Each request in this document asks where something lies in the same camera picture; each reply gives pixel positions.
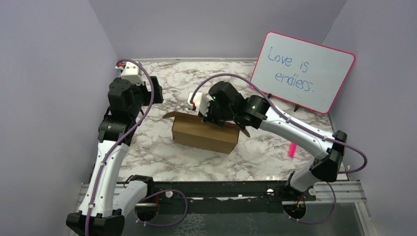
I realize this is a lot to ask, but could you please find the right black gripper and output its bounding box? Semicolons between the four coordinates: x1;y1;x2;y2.
198;99;235;129

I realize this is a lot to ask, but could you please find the brown cardboard box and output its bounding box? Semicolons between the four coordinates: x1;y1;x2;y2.
162;111;250;154

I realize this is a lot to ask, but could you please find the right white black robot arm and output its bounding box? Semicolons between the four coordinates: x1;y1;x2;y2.
193;81;347;200

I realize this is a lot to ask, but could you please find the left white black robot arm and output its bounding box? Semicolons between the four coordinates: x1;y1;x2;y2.
66;76;164;236

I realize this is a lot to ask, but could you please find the pink marker pen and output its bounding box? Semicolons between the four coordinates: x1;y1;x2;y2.
288;143;297;158

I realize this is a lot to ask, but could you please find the pink framed whiteboard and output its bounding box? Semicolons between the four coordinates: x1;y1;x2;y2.
250;32;356;114

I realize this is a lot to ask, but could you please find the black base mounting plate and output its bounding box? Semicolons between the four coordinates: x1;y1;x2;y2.
89;174;317;216

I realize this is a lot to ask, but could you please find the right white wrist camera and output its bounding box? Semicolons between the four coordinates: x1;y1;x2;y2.
187;92;210;117

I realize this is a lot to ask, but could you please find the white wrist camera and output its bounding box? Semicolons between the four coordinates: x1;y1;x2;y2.
187;92;210;117
115;62;145;85

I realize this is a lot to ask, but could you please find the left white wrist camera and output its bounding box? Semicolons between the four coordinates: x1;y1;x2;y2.
115;62;145;85

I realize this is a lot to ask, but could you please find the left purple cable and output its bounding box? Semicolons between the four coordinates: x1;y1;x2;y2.
85;59;189;236

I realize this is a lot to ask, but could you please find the purple cable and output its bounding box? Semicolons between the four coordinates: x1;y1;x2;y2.
191;73;368;225
85;59;189;236

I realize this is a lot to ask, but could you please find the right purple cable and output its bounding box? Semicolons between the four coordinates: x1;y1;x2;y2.
191;73;368;225

